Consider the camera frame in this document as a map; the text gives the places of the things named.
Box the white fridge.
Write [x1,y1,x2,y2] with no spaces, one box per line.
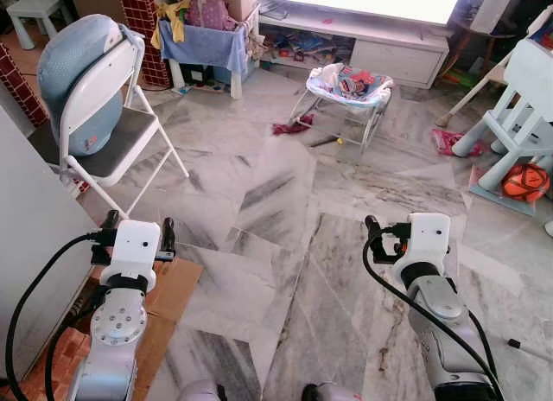
[0,107,98,378]

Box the white box device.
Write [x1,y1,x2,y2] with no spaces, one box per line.
[471,0,512,35]

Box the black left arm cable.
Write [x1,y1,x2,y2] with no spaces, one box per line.
[43,306,100,401]
[4,232,113,401]

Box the blue cloth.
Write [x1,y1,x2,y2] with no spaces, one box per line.
[158,19,250,73]

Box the baby bouncer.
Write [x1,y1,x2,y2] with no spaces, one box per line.
[289,62,395,153]

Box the robot left leg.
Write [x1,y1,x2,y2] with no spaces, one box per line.
[176,379,227,401]

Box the low red brick wall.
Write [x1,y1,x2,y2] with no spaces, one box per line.
[0,42,49,127]

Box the blue grey padded baby seat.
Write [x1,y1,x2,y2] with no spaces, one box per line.
[37,15,132,156]

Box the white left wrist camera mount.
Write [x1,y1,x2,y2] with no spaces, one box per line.
[112,220,162,286]

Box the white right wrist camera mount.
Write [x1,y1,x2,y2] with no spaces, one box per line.
[393,213,452,285]

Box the orange ball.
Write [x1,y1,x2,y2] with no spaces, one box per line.
[501,162,551,204]

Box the white rod black tip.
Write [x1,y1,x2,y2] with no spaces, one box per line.
[507,338,553,364]

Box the bright television screen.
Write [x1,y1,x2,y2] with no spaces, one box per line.
[272,0,467,27]

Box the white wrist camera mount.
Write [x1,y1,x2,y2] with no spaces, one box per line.
[112,220,162,286]
[393,213,452,285]

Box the robot right leg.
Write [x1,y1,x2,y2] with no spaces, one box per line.
[302,382,365,401]

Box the robot leg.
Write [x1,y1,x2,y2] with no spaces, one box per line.
[176,379,227,401]
[302,382,365,401]

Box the pink cloth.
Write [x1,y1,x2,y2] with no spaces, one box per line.
[432,128,486,158]

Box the grey floor mat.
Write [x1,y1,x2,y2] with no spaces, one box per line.
[468,163,538,217]

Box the white folding chair grey seat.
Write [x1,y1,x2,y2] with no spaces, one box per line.
[30,25,189,219]

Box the small white chair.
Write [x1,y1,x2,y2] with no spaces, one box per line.
[4,0,74,50]

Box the brown cardboard sheet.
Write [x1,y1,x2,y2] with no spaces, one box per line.
[0,252,205,401]

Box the red brick pillar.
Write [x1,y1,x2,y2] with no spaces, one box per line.
[117,0,174,89]

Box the pale blue plastic chair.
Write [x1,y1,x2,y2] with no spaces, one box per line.
[449,38,553,194]

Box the pink bag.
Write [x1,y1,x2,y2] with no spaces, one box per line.
[186,0,236,32]

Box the dark red cloth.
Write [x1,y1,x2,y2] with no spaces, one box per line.
[271,114,317,137]

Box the white television cabinet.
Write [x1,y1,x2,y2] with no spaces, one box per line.
[259,8,452,90]

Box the yellow cloth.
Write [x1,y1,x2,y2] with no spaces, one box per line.
[151,0,193,49]

